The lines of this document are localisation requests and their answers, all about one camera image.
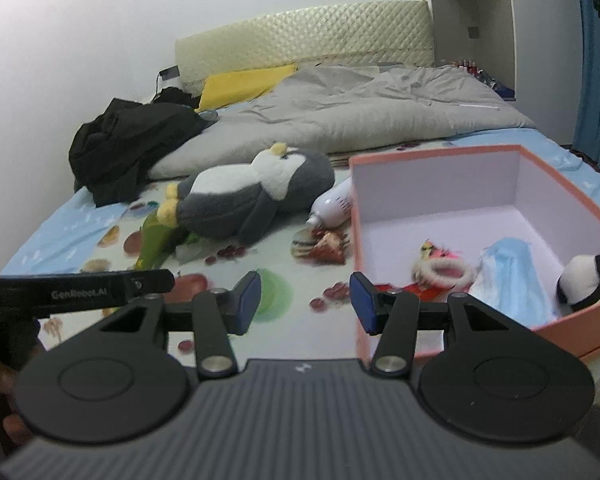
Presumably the orange cardboard box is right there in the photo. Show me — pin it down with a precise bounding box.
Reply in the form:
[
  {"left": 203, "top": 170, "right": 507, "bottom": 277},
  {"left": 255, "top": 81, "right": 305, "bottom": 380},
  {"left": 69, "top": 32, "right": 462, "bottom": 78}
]
[{"left": 348, "top": 143, "right": 600, "bottom": 361}]

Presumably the black clothing pile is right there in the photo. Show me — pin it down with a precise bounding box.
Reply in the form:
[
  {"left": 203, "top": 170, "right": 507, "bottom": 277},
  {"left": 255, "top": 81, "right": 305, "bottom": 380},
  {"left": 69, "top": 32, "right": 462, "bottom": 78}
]
[{"left": 68, "top": 87, "right": 218, "bottom": 207}]

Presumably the red brown snack packet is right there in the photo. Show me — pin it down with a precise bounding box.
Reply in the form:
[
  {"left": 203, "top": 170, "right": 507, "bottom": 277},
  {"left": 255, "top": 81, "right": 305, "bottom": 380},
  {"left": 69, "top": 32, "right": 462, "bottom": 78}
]
[{"left": 309, "top": 230, "right": 349, "bottom": 264}]

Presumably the white spray bottle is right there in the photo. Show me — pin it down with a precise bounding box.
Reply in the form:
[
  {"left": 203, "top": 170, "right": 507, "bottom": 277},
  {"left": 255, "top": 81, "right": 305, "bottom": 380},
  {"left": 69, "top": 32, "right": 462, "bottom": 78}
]
[{"left": 306, "top": 178, "right": 353, "bottom": 229}]

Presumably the grey white penguin plush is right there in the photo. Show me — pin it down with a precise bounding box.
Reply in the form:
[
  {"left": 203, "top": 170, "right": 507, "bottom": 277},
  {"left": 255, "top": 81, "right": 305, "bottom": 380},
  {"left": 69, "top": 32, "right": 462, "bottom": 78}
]
[{"left": 157, "top": 142, "right": 335, "bottom": 245}]

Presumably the grey duvet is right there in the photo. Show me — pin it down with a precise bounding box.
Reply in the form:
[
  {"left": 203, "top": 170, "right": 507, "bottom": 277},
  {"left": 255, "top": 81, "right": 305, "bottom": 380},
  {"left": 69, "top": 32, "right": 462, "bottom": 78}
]
[{"left": 148, "top": 66, "right": 533, "bottom": 180}]

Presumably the red foil tea packet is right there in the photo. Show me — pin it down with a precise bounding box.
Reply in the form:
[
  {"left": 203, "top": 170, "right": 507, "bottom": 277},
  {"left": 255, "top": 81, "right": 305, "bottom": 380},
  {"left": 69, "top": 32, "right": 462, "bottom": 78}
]
[{"left": 376, "top": 283, "right": 428, "bottom": 297}]

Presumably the blue surgical face mask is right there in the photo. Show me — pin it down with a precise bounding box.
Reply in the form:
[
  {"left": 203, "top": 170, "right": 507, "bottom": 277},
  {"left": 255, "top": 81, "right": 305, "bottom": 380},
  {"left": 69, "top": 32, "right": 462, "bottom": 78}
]
[{"left": 468, "top": 237, "right": 557, "bottom": 328}]

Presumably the white wardrobe cabinet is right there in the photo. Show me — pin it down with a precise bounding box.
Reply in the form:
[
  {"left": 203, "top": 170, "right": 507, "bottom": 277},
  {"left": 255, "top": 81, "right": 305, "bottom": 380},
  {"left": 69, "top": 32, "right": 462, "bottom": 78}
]
[{"left": 430, "top": 0, "right": 583, "bottom": 144}]

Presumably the light blue bed sheet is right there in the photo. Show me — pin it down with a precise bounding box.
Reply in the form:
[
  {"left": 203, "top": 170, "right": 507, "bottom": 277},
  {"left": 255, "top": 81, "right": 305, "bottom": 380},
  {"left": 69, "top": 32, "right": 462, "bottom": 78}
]
[{"left": 2, "top": 128, "right": 600, "bottom": 275}]

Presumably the cream quilted headboard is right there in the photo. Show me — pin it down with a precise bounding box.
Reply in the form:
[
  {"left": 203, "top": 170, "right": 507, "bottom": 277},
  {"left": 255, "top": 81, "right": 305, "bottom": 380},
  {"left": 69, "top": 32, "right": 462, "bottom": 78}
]
[{"left": 174, "top": 0, "right": 434, "bottom": 96}]

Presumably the white fluffy hair tie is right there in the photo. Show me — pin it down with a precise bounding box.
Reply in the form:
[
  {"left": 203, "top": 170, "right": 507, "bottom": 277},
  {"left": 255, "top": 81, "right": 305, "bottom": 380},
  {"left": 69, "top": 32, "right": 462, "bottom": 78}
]
[{"left": 412, "top": 257, "right": 477, "bottom": 291}]

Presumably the small panda plush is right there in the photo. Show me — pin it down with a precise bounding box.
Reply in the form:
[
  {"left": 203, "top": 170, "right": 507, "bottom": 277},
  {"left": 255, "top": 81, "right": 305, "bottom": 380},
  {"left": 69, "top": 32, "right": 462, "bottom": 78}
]
[{"left": 556, "top": 254, "right": 600, "bottom": 315}]

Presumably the person's left hand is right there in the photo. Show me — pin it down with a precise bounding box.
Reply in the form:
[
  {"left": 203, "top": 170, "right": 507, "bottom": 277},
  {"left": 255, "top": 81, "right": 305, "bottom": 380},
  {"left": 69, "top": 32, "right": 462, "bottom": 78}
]
[{"left": 0, "top": 337, "right": 44, "bottom": 456}]

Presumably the colourful feathered bird toy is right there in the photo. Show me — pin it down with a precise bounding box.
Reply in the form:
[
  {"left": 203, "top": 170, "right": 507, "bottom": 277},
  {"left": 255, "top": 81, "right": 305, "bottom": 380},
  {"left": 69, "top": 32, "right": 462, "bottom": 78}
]
[{"left": 415, "top": 240, "right": 460, "bottom": 266}]

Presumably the yellow pillow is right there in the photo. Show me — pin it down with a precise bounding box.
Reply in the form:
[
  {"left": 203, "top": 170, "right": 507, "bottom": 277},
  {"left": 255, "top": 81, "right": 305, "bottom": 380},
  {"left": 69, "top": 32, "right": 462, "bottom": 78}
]
[{"left": 197, "top": 64, "right": 297, "bottom": 112}]

